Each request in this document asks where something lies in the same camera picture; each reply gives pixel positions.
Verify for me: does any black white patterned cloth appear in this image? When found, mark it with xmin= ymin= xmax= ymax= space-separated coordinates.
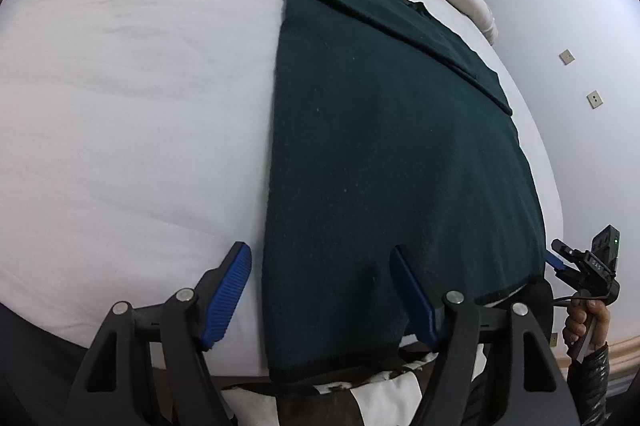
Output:
xmin=220 ymin=348 xmax=483 ymax=426

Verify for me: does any person's right forearm black sleeve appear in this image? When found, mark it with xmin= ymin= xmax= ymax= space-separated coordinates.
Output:
xmin=567 ymin=340 xmax=612 ymax=426

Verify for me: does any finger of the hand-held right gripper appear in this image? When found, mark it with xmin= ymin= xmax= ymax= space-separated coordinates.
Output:
xmin=544 ymin=252 xmax=582 ymax=287
xmin=551 ymin=239 xmax=585 ymax=261

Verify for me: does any person's right hand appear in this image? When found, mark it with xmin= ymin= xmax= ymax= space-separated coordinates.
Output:
xmin=562 ymin=297 xmax=612 ymax=353

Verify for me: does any dark green sweater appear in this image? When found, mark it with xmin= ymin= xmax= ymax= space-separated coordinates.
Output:
xmin=261 ymin=0 xmax=556 ymax=382

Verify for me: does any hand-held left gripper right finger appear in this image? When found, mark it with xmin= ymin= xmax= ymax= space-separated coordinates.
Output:
xmin=390 ymin=245 xmax=576 ymax=426

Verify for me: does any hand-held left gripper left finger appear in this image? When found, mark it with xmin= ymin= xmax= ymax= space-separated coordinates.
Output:
xmin=62 ymin=242 xmax=253 ymax=426

